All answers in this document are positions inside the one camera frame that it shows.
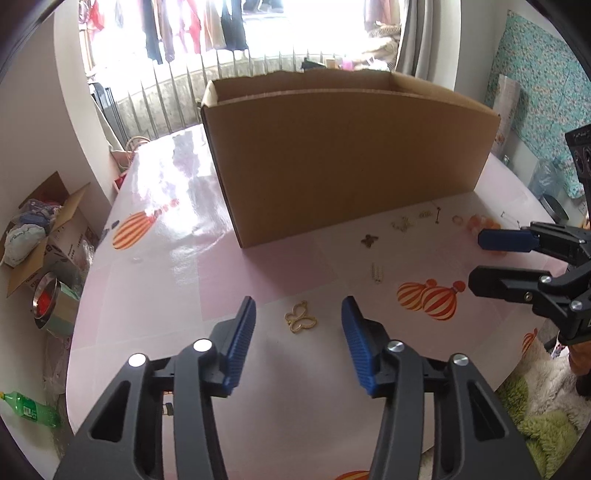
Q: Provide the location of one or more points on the gold bar earring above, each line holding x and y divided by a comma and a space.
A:
377, 273

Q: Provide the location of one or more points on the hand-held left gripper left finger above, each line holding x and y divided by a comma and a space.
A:
240, 341

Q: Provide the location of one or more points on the white printed poster board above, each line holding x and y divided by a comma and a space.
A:
503, 110

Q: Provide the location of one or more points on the large cardboard box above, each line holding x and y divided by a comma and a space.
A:
346, 161

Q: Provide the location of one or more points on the person's right hand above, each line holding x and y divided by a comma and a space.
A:
579, 367

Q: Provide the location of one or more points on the grey curtain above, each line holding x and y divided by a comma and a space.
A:
425, 37

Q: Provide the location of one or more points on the bronze butterfly charm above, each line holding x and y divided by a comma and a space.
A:
369, 239

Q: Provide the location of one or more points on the black metal rack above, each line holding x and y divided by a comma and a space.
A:
108, 110

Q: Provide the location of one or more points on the clear water bottle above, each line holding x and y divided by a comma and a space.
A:
547, 180

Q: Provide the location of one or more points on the thin metal pin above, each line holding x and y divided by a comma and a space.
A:
503, 213

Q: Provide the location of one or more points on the row of hanging clothes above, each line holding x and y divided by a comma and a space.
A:
152, 23

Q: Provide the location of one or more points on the dark grey container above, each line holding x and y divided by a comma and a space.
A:
556, 210

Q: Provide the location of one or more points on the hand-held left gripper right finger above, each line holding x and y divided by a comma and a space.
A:
360, 350

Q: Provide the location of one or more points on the pink balloon print tablecloth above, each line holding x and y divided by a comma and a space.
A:
207, 258

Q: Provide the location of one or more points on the gold flower cluster charm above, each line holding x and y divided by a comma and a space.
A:
402, 225

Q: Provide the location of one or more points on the small open cardboard box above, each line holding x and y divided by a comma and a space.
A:
74, 230

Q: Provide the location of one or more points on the white tote bag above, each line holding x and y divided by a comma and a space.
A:
134, 150

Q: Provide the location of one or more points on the green plastic bottle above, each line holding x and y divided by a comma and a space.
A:
32, 410

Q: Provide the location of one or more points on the blue patterned plastic bag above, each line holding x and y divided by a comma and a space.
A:
39, 210

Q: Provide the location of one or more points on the pile of bedding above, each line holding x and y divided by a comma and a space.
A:
383, 34

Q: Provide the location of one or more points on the steel pot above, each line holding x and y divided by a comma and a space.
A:
55, 309

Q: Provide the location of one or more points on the teal patterned wall cloth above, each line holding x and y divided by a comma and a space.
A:
545, 92

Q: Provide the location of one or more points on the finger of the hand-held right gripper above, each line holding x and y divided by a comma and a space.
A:
503, 240
503, 282

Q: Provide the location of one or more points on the white tied plastic bag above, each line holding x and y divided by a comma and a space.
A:
23, 240

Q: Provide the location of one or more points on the gold butterfly pendant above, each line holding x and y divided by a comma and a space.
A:
292, 317

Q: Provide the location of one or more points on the pink bottle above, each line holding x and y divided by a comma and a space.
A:
346, 64

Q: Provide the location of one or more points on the black device with round holes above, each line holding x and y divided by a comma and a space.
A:
579, 152

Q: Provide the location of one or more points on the fluffy green white rug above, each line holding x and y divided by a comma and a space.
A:
545, 415

